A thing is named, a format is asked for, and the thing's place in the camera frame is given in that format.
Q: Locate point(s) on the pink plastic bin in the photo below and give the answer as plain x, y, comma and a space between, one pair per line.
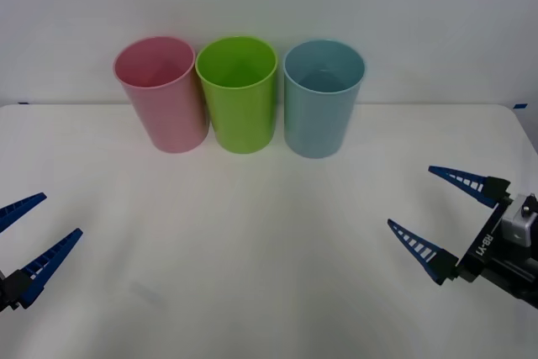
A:
168, 119

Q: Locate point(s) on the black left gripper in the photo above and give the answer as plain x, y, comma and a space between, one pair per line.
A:
5, 291

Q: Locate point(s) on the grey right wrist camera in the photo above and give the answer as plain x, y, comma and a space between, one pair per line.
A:
521, 220

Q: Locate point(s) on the green plastic bin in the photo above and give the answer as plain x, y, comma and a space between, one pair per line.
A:
241, 123

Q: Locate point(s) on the pale blue plastic bin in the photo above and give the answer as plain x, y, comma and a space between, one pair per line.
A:
315, 128

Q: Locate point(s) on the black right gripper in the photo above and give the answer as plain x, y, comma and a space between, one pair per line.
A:
496, 262

